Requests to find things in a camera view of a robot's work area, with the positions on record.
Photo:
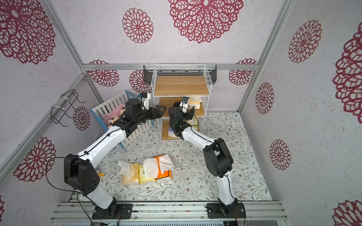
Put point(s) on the purple tissue pack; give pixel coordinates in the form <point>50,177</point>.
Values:
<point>171,133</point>

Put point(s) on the pale yellow tissue pack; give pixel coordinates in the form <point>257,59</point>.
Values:
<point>194,102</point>

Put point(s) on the black wire wall rack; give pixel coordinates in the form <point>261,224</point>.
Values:
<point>67,102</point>

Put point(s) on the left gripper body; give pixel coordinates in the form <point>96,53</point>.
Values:
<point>143,117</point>

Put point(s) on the yellow-green tissue box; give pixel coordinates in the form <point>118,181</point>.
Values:
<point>148,171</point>

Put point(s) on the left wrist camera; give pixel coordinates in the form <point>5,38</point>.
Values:
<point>145,98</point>

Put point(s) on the orange tissue pack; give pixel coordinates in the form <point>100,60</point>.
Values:
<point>165,168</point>

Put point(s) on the light green tissue pack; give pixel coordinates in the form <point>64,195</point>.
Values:
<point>194,123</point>

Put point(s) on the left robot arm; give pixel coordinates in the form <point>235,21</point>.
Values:
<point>80,169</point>

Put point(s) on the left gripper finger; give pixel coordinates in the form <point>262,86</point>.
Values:
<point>152,115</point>
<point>160,110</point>

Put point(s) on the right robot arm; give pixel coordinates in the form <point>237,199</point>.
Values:
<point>217,156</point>

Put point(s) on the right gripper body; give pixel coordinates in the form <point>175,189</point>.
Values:
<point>187,113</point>

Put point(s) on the white wire wooden shelf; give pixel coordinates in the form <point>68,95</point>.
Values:
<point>170,83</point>

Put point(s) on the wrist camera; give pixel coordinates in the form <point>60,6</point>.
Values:
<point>184,104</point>
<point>145,98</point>

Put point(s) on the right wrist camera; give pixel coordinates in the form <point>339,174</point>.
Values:
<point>184,104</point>

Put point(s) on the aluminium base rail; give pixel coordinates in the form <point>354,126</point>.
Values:
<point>169,211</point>

